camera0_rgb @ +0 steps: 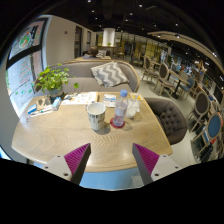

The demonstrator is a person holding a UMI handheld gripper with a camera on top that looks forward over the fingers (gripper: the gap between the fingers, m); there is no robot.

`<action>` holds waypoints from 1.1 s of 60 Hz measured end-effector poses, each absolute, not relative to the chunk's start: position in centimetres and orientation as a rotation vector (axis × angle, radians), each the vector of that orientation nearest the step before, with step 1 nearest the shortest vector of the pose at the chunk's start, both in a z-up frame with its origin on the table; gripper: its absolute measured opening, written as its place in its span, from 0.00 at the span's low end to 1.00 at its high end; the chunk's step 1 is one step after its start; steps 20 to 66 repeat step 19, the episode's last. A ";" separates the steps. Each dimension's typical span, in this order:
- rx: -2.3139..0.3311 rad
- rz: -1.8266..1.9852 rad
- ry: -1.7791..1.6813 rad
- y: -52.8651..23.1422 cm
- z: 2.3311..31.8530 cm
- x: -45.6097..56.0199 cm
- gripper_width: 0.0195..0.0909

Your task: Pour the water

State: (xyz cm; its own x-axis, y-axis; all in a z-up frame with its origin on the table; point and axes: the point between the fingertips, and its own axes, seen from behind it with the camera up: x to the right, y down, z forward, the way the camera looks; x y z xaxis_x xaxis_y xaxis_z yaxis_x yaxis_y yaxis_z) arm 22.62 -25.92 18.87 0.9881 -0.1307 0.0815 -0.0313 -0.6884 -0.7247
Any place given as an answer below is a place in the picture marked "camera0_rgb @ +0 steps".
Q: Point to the blue white booklet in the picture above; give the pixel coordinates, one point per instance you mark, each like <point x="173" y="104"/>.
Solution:
<point x="109" y="100"/>

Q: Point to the clear plastic cup with straw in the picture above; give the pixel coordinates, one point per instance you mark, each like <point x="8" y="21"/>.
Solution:
<point x="132" y="108"/>

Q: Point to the wooden cutout stand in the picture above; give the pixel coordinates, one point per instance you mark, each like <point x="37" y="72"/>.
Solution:
<point x="43" y="102"/>

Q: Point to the dark grey tufted armchair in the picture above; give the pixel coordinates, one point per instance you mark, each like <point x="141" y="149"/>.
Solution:
<point x="170" y="120"/>

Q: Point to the printed brochure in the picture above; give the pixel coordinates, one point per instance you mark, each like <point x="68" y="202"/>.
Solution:
<point x="78" y="98"/>

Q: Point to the light blue tissue pack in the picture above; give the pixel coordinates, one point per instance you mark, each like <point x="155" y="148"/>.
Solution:
<point x="56" y="104"/>

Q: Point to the small blue box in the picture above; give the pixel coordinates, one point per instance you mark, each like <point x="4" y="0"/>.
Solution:
<point x="32" y="109"/>

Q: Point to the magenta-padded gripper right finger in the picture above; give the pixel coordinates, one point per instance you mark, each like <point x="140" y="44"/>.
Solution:
<point x="148" y="160"/>

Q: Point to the grey curved sofa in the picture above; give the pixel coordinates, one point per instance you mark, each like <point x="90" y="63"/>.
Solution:
<point x="80" y="71"/>

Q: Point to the clear blue-capped water bottle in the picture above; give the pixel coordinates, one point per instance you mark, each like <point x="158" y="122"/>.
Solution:
<point x="120" y="111"/>

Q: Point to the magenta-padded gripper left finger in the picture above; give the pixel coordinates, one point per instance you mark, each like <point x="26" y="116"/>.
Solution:
<point x="76" y="160"/>

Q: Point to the group of ceiling spotlights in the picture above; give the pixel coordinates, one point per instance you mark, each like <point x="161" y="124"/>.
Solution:
<point x="140" y="5"/>

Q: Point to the flat round red coaster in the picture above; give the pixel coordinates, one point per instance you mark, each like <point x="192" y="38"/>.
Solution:
<point x="113" y="125"/>

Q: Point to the person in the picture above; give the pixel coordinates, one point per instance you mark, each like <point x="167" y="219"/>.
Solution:
<point x="92" y="52"/>

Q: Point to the green potted plant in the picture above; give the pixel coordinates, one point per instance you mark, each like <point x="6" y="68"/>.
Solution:
<point x="53" y="78"/>

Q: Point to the large decorated window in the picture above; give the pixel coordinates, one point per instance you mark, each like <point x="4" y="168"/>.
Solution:
<point x="23" y="63"/>

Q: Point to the yellow card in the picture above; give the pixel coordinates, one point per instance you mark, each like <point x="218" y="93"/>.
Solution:
<point x="136" y="97"/>

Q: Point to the grey white chevron cushion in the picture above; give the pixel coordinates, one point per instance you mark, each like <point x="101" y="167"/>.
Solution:
<point x="109" y="74"/>

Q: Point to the group of oval-back chairs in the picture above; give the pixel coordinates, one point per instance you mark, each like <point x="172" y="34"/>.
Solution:
<point x="163" y="75"/>

